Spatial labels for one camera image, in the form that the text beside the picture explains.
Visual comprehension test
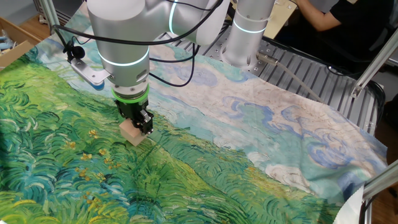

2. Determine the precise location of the small wooden cube block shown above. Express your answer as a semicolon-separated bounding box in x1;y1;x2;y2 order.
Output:
119;118;148;147

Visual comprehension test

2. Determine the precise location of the brown cardboard box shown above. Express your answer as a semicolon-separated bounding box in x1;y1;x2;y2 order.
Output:
0;17;42;70

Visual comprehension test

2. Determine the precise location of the painted landscape print cloth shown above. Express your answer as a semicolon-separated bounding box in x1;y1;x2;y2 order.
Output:
0;9;389;224

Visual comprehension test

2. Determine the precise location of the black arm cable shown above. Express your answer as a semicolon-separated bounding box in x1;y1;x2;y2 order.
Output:
51;0;224;88

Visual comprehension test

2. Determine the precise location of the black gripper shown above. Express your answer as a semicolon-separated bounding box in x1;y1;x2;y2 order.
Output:
115;96;155;136

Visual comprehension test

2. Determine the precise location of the tan wooden board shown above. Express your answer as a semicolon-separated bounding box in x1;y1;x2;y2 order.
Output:
264;0;299;40

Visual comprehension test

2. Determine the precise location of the aluminium frame post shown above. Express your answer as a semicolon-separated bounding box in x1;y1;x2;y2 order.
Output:
40;0;63;35
350;36;398;99
362;160;398;224

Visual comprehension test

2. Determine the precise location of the person's bare forearm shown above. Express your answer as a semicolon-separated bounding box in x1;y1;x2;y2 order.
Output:
295;0;340;34

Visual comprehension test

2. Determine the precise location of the person in black shirt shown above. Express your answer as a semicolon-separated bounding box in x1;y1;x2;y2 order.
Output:
273;0;398;74

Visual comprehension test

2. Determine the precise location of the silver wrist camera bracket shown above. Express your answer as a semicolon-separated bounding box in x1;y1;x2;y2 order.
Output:
63;45;112;91

